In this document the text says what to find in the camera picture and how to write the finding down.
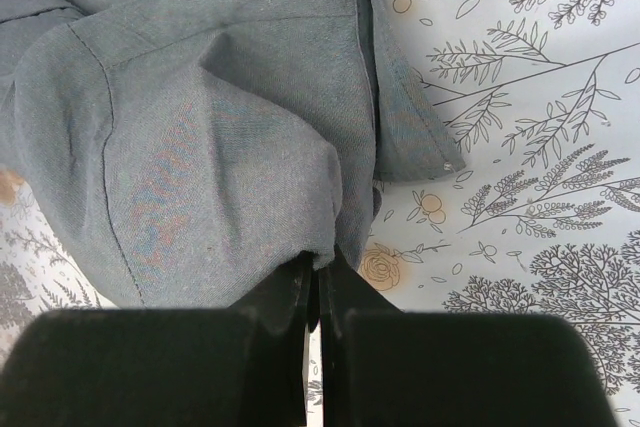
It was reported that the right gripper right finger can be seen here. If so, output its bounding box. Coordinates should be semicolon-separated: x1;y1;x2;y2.
317;255;616;427

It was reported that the grey long sleeve shirt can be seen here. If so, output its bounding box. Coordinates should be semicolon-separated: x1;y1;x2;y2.
1;0;464;308

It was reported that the floral patterned table mat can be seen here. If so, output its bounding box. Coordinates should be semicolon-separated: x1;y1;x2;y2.
0;0;640;427

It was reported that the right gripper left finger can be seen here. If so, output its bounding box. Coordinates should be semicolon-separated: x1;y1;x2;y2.
1;253;313;426

